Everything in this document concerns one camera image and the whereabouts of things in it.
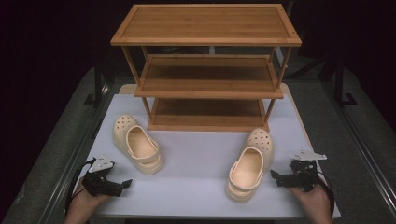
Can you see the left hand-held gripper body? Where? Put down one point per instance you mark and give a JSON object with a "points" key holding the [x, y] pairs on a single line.
{"points": [[102, 185]]}

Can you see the white table cover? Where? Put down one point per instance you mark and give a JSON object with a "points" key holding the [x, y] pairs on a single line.
{"points": [[193, 174]]}

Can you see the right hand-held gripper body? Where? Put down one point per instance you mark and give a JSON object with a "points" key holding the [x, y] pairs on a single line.
{"points": [[300, 179]]}

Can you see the person's left hand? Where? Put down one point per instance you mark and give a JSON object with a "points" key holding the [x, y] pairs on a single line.
{"points": [[81, 207]]}

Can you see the wooden three-tier shoe rack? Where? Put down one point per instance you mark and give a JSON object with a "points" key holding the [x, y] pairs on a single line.
{"points": [[205, 23]]}

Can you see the person's right hand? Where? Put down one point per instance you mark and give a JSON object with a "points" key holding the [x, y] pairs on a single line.
{"points": [[316, 203]]}

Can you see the black metal stand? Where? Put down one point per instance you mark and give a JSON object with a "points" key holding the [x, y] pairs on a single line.
{"points": [[98, 84], [340, 84]]}

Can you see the cream rubber clog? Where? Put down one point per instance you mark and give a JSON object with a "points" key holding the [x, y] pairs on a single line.
{"points": [[247, 169], [140, 149]]}

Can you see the metal floor rail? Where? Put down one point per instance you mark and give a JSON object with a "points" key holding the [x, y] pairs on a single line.
{"points": [[358, 146], [73, 168]]}

